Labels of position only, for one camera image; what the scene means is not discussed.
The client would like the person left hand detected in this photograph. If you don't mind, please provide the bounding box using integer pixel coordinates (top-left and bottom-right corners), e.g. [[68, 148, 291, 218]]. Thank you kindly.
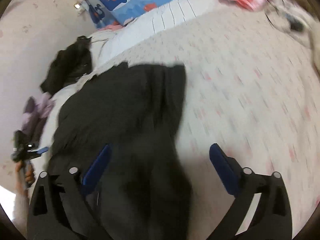
[[15, 161, 35, 191]]

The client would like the black puffer jacket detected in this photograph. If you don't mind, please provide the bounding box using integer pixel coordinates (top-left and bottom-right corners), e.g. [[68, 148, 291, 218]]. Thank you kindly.
[[48, 62, 191, 239]]

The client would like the white power strip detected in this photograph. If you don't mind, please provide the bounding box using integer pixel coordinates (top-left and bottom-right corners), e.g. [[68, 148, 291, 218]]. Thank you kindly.
[[264, 0, 313, 34]]

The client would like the purple patterned pillow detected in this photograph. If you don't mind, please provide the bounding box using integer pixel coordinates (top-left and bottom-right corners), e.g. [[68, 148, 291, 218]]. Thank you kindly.
[[21, 92, 54, 145]]

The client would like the white wall switch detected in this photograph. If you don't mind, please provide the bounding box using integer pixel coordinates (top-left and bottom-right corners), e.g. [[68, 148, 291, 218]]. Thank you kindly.
[[74, 3, 86, 16]]

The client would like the black garment pile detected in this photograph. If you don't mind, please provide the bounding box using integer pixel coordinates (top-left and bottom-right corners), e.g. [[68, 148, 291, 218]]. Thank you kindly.
[[40, 36, 93, 95]]

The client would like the floral bed sheet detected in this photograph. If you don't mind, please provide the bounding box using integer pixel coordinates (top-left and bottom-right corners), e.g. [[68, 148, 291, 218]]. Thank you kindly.
[[94, 6, 319, 239]]

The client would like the cream puffy garment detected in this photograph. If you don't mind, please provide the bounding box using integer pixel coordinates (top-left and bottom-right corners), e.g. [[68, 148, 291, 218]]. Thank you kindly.
[[310, 19, 320, 73]]

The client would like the white sleeve forearm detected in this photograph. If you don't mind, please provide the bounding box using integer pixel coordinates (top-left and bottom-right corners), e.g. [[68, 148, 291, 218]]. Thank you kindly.
[[12, 183, 29, 236]]

